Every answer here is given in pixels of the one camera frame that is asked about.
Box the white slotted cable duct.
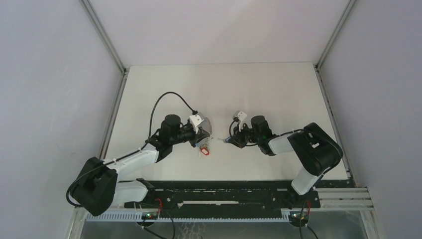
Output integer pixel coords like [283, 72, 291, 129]
[86, 211, 290, 222]

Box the blue key tag with key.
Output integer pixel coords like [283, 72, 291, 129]
[218, 137, 231, 143]

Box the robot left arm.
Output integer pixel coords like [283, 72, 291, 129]
[65, 113, 208, 216]

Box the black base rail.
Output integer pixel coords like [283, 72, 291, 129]
[124, 180, 321, 218]

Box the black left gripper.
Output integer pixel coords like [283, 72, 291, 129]
[170, 123, 209, 147]

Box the red key tag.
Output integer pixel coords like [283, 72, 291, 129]
[200, 147, 210, 156]

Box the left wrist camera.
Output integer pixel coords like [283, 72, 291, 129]
[189, 112, 205, 133]

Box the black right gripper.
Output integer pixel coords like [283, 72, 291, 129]
[227, 121, 261, 148]

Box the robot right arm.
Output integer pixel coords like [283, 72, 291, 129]
[223, 116, 344, 207]

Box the left camera cable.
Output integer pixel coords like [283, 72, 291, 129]
[147, 92, 199, 142]

